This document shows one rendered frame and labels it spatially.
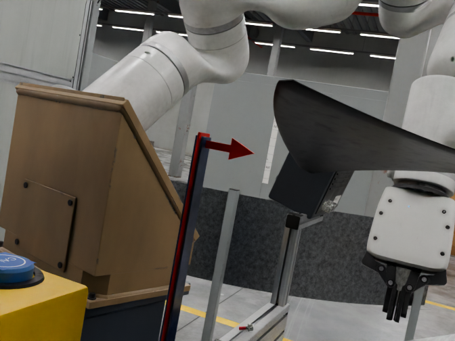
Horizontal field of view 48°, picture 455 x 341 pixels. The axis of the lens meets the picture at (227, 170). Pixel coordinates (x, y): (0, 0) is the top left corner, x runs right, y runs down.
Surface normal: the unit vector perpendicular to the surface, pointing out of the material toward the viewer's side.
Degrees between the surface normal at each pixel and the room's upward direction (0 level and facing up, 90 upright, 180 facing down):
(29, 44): 90
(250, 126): 90
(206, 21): 133
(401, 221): 73
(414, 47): 90
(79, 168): 90
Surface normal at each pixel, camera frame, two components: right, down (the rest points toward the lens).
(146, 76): 0.40, -0.33
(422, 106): -0.69, -0.35
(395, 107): -0.36, 0.00
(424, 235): -0.32, -0.30
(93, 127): -0.62, -0.06
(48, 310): 0.90, 0.19
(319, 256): 0.14, 0.10
